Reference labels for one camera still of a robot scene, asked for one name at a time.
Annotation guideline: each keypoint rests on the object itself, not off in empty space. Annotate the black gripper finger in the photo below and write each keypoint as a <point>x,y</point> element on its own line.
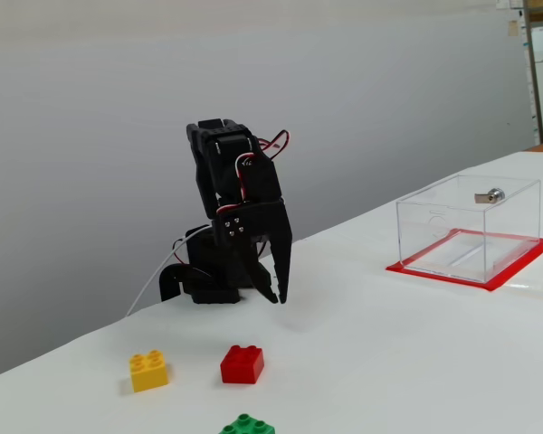
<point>282,267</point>
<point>235,228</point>

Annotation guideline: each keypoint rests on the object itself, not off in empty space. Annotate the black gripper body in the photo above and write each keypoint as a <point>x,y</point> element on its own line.
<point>263,221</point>

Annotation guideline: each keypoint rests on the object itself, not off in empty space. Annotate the red lego brick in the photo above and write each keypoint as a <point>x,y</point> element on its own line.
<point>242,366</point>

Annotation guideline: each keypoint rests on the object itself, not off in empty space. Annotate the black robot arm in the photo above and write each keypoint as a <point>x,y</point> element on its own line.
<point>221,167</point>

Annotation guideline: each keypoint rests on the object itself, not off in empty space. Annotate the green lego brick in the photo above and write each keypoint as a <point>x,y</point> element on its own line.
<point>246,426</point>

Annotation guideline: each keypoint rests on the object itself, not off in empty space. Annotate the yellow lego brick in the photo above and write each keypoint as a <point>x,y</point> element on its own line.
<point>149,373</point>

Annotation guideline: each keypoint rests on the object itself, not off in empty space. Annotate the silver box lock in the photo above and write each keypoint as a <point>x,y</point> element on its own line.
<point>495,195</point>

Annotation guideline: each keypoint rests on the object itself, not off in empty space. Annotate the transparent plastic box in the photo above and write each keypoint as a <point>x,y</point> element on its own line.
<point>511,235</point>

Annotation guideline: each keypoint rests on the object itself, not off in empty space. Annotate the black table clamp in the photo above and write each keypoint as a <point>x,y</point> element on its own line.
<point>166,282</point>

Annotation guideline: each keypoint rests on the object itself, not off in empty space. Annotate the red tape rectangle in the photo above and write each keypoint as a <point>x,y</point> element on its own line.
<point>498,285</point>

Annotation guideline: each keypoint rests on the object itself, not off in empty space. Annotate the grey metal shelf post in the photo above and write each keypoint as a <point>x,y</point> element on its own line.
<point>533,68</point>

